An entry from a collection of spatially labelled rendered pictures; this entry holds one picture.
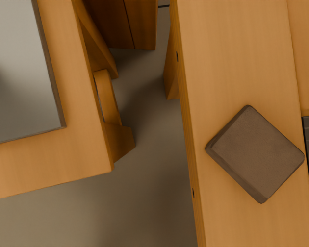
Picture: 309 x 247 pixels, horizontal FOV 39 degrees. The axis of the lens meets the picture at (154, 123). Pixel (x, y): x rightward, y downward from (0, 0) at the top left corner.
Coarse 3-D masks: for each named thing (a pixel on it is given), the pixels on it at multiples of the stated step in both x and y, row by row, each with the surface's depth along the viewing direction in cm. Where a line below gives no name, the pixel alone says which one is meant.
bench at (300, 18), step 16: (288, 0) 56; (304, 0) 56; (288, 16) 56; (304, 16) 56; (304, 32) 56; (304, 48) 56; (304, 64) 56; (176, 80) 90; (304, 80) 56; (176, 96) 132; (304, 96) 56; (304, 112) 56
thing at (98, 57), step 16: (80, 0) 77; (80, 16) 71; (96, 32) 95; (96, 48) 93; (96, 64) 111; (112, 64) 126; (96, 80) 121; (112, 96) 120; (112, 112) 120; (112, 128) 79; (128, 128) 127; (112, 144) 72; (128, 144) 110
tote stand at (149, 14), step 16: (96, 0) 92; (112, 0) 92; (128, 0) 91; (144, 0) 90; (96, 16) 105; (112, 16) 104; (128, 16) 104; (144, 16) 103; (112, 32) 122; (128, 32) 121; (144, 32) 119; (128, 48) 143; (144, 48) 142
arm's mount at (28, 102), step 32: (0, 0) 56; (32, 0) 57; (0, 32) 56; (32, 32) 56; (0, 64) 56; (32, 64) 56; (0, 96) 56; (32, 96) 56; (0, 128) 56; (32, 128) 56
